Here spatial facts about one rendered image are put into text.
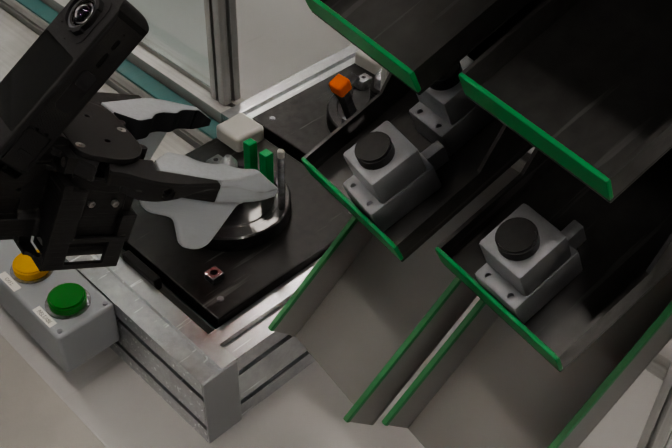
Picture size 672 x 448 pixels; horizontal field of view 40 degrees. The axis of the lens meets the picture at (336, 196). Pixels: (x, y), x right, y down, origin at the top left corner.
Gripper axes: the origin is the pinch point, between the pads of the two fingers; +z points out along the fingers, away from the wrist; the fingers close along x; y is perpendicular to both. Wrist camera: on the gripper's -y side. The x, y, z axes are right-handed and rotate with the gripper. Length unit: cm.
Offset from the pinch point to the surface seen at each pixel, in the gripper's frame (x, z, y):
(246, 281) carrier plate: -16.4, 22.9, 26.7
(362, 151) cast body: 1.3, 11.2, -0.5
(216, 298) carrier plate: -16.1, 19.3, 28.3
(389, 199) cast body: 3.6, 13.8, 2.4
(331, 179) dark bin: -4.2, 15.3, 5.5
